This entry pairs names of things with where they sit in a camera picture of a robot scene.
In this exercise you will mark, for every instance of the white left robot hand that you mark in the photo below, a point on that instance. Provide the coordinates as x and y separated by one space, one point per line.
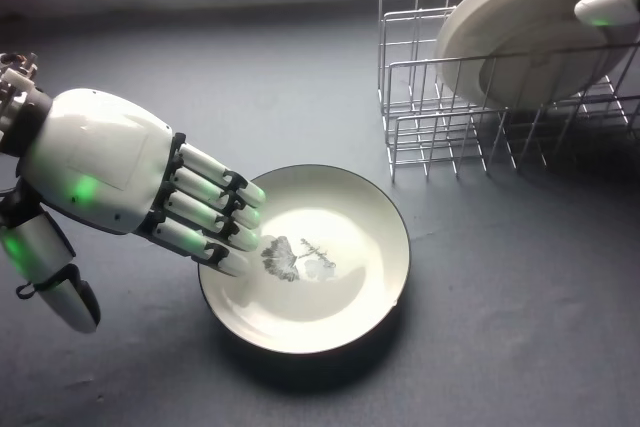
95 157

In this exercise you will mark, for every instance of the white plate with leaf print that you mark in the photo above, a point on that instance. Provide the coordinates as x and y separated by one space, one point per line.
330 207

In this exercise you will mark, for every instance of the white plate with faint print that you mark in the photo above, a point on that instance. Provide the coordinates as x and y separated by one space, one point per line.
500 22

